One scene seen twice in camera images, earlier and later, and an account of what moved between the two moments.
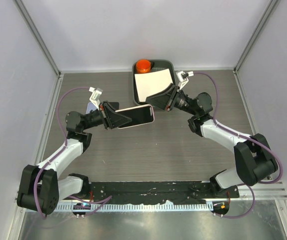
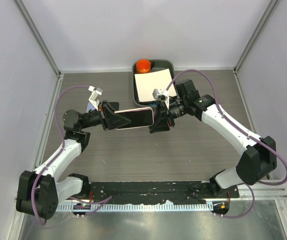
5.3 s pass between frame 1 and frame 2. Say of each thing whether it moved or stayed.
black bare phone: stayed
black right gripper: moved
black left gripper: stayed
